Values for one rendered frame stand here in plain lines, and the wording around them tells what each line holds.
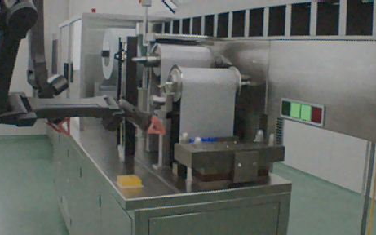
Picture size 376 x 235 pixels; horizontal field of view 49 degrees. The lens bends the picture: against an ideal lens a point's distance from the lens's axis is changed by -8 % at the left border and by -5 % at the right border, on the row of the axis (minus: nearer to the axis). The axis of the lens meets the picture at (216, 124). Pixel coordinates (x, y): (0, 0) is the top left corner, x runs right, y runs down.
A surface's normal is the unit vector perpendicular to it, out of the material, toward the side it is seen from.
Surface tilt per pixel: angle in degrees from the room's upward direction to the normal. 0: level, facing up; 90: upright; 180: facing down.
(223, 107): 90
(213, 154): 90
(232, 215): 90
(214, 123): 90
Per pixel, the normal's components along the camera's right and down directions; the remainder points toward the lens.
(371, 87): -0.89, 0.03
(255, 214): 0.45, 0.16
